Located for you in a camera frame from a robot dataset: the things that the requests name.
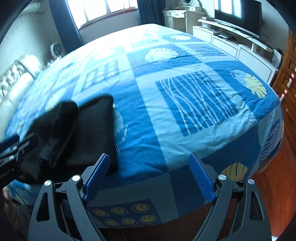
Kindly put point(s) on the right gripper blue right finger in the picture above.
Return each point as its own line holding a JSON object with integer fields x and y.
{"x": 202, "y": 177}

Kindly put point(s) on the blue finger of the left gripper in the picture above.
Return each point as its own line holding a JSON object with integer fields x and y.
{"x": 9, "y": 142}

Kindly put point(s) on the blue curtain right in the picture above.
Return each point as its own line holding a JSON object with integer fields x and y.
{"x": 151, "y": 11}

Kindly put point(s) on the wooden drawer cabinet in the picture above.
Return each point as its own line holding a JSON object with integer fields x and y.
{"x": 284, "y": 86}

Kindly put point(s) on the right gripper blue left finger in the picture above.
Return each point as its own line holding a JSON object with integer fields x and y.
{"x": 93, "y": 177}

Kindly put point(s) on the blue curtain left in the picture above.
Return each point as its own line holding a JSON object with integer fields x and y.
{"x": 65, "y": 25}

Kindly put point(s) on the blue curtain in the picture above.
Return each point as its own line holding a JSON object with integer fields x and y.
{"x": 65, "y": 25}
{"x": 151, "y": 11}

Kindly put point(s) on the left hand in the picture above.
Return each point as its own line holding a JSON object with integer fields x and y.
{"x": 6, "y": 201}

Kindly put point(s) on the black flat television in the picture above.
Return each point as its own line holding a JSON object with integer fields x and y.
{"x": 245, "y": 15}

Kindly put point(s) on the cream tufted leather headboard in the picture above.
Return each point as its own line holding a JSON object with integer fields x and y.
{"x": 15, "y": 82}

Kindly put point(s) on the white dressing table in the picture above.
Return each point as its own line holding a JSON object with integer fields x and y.
{"x": 183, "y": 18}

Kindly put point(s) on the window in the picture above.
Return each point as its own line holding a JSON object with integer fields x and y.
{"x": 89, "y": 11}

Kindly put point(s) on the white desk fan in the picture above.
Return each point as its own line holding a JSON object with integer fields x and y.
{"x": 56, "y": 50}

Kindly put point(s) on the black pants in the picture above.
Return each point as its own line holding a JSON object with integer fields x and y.
{"x": 70, "y": 139}

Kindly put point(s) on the white tv cabinet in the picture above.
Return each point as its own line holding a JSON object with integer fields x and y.
{"x": 248, "y": 50}

